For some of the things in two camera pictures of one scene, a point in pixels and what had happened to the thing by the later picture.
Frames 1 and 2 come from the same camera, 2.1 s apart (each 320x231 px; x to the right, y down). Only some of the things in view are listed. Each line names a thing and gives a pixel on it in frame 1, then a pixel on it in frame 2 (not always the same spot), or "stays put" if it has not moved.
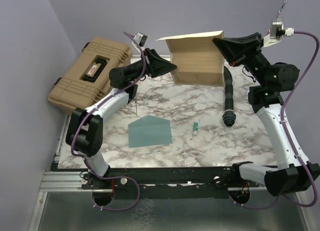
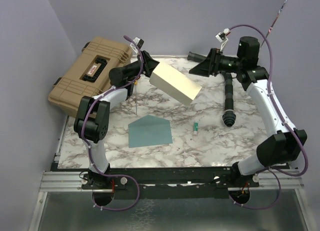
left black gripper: (155, 65) -> (149, 64)
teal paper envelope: (149, 130) stays put
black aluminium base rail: (190, 182) stays put
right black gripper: (233, 47) -> (209, 66)
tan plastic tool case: (87, 79) stays put
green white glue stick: (195, 128) stays put
